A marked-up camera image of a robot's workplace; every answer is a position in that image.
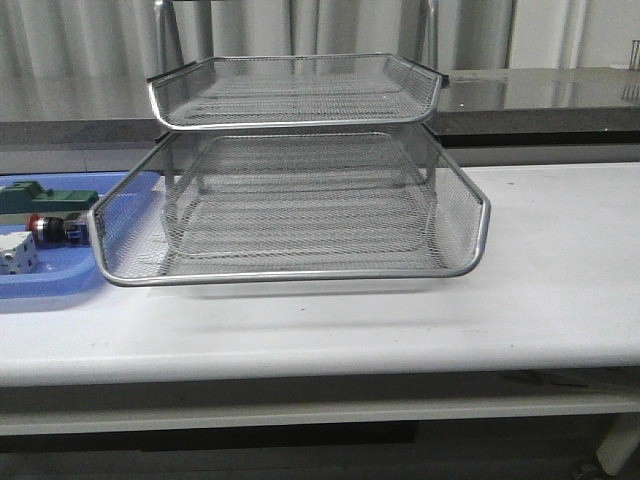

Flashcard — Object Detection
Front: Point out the grey metal rack frame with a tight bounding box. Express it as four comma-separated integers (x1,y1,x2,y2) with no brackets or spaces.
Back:
153,0,440,73

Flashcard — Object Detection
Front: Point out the white table leg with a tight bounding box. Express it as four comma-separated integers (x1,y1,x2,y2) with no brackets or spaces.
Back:
596,413,639,476

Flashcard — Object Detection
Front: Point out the dark grey back counter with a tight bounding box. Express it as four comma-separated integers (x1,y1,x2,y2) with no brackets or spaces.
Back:
1,68,639,148

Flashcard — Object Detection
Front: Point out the green terminal block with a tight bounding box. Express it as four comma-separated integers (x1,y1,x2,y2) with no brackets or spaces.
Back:
1,180,99,214

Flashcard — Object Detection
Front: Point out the red emergency stop button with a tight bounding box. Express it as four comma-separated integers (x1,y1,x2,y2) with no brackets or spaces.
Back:
25,212,90,248

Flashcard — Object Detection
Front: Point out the white electrical module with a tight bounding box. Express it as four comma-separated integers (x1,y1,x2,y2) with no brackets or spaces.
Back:
1,231,39,275

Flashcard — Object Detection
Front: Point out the silver mesh tray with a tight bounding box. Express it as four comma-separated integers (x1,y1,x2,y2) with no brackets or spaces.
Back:
88,124,491,287
147,53,444,131

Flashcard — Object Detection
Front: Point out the blue plastic tray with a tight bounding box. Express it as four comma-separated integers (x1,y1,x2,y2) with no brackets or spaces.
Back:
0,170,162,300

